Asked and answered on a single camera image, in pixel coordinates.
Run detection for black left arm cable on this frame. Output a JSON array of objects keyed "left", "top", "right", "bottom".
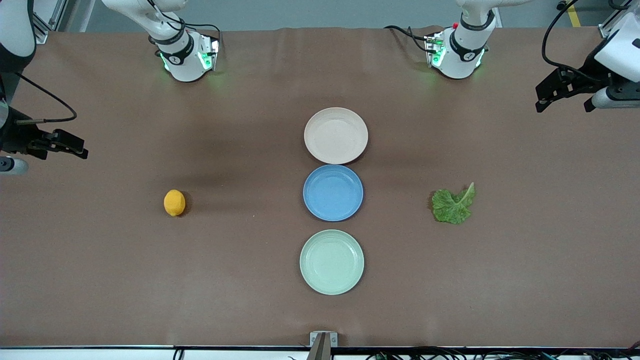
[{"left": 542, "top": 0, "right": 609, "bottom": 85}]

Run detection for white table edge rail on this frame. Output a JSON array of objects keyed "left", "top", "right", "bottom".
[{"left": 0, "top": 346, "right": 640, "bottom": 360}]

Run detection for silver aluminium frame profile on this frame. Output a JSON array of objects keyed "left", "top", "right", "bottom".
[
  {"left": 597, "top": 0, "right": 632, "bottom": 39},
  {"left": 31, "top": 0, "right": 69, "bottom": 45}
]

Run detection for blue round plate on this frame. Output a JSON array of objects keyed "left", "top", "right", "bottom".
[{"left": 302, "top": 164, "right": 364, "bottom": 222}]

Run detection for black base cable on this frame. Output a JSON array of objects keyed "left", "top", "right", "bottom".
[
  {"left": 383, "top": 24, "right": 432, "bottom": 54},
  {"left": 145, "top": 0, "right": 224, "bottom": 57}
]

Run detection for grey metal mount bracket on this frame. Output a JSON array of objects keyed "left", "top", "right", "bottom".
[{"left": 309, "top": 331, "right": 339, "bottom": 360}]

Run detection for brown table cover sheet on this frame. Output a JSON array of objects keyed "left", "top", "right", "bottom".
[{"left": 0, "top": 25, "right": 640, "bottom": 348}]

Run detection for yellow lemon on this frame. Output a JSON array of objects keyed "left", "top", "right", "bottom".
[{"left": 163, "top": 189, "right": 187, "bottom": 218}]

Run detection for pale green round plate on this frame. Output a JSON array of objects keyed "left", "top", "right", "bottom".
[{"left": 299, "top": 229, "right": 365, "bottom": 296}]

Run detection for silver base box green light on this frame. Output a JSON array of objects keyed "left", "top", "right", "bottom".
[
  {"left": 197, "top": 34, "right": 221, "bottom": 72},
  {"left": 424, "top": 31, "right": 447, "bottom": 69}
]

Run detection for green lettuce leaf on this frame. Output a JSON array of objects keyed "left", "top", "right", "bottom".
[{"left": 431, "top": 182, "right": 476, "bottom": 225}]

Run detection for beige round plate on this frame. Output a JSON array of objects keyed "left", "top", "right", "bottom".
[{"left": 304, "top": 107, "right": 369, "bottom": 165}]

